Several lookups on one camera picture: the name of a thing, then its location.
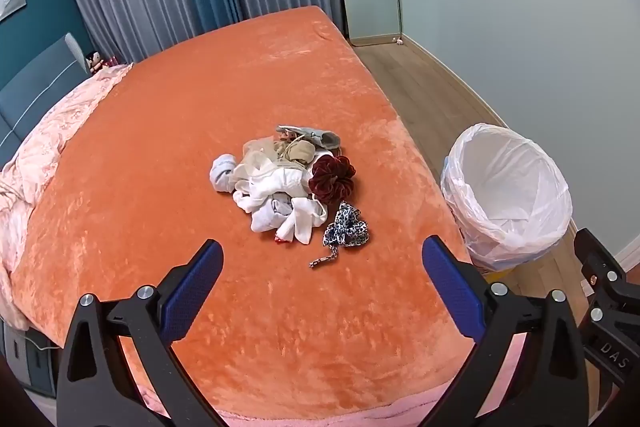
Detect beige sock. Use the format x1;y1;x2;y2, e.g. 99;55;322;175
272;141;317;168

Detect waste bin with white liner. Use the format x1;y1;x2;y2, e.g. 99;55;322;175
440;123;573;278

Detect pink quilt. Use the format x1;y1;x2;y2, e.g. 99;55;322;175
0;63;135;330

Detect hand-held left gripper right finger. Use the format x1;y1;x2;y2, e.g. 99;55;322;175
421;235;591;427

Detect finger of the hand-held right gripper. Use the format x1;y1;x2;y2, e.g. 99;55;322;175
573;228;640;329

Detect orange plush blanket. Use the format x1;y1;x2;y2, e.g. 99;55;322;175
10;5;501;418

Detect cream mesh cloth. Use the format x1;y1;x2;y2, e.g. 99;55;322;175
242;137;281;172

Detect white sock with red toe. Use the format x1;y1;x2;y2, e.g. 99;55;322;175
274;198;328;245

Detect plush toys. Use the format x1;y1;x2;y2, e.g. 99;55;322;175
85;51;121;72

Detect pink bed sheet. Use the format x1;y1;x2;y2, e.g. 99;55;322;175
120;332;531;427

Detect dark red scrunchie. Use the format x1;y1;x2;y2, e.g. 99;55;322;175
307;155;357;204

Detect plain white sock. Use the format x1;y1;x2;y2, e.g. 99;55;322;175
250;202;288;234

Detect grey nightstand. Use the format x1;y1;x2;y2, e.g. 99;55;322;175
0;322;61;395

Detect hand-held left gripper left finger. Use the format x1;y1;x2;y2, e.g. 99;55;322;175
56;238;224;427

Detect blue padded headboard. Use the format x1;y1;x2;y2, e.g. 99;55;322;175
0;33;93;168

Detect leopard print scrunchie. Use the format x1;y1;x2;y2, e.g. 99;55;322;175
309;201;372;269

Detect light blue sock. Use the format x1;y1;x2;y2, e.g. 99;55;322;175
209;153;238;194

